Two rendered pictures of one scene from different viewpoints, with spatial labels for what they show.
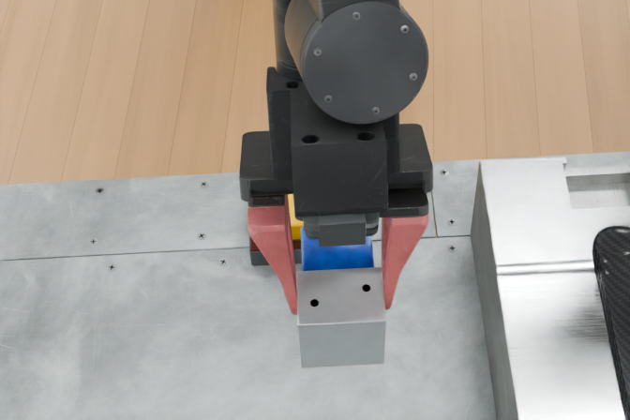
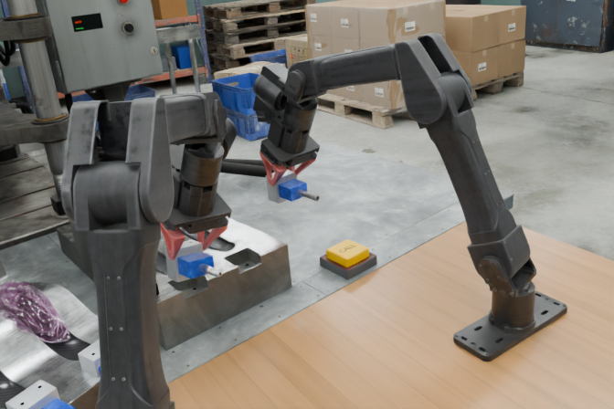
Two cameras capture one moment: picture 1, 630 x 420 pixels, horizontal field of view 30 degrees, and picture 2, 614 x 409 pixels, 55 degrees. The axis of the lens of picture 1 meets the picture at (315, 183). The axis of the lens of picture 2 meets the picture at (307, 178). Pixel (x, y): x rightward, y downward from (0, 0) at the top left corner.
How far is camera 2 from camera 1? 1.44 m
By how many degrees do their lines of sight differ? 99
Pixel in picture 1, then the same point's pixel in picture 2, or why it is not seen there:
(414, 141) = (274, 152)
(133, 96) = (449, 263)
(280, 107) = not seen: hidden behind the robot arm
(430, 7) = (390, 342)
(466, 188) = (305, 296)
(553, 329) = (233, 230)
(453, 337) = not seen: hidden behind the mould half
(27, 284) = (401, 223)
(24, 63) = not seen: hidden behind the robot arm
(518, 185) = (269, 245)
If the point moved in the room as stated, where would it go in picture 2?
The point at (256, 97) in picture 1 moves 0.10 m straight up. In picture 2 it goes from (410, 282) to (409, 234)
